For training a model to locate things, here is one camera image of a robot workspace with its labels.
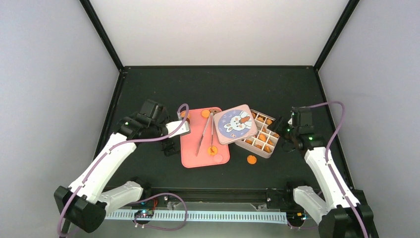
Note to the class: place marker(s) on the dotted cracker beside chocolate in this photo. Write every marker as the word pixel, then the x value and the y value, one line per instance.
pixel 184 114

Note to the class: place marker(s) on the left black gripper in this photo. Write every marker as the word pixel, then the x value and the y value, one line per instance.
pixel 171 149

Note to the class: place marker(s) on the pink cookie tray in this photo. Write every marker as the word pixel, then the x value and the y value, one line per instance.
pixel 195 144

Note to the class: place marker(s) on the white slotted cable duct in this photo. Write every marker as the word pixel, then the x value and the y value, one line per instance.
pixel 204 216

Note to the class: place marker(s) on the clear plastic tin lid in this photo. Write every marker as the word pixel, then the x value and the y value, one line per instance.
pixel 235 124

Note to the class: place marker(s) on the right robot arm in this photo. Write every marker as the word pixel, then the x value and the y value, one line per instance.
pixel 337 211

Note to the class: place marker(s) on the round orange cracker cookie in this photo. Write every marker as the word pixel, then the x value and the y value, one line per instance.
pixel 205 113

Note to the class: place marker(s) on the white divided cookie tin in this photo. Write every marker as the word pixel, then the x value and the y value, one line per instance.
pixel 264 141

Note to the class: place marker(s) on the pink round cookie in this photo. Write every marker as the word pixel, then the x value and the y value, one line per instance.
pixel 218 158

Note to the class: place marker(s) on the right base circuit board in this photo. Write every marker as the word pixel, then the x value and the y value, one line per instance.
pixel 297 216

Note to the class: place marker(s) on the red marked dotted cracker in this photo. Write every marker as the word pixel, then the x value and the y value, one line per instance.
pixel 212 150

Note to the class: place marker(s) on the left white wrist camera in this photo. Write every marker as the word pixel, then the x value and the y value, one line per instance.
pixel 177 128

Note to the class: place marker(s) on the base circuit board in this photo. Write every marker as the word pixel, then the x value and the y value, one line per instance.
pixel 144 214
pixel 297 216

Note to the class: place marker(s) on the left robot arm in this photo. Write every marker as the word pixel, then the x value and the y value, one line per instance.
pixel 84 202

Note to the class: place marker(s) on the brown flower jam cookie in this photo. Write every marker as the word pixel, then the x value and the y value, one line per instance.
pixel 214 110

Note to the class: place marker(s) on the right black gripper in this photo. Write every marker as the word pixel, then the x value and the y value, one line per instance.
pixel 276 125

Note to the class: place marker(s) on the left base circuit board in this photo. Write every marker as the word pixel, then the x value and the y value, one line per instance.
pixel 144 214

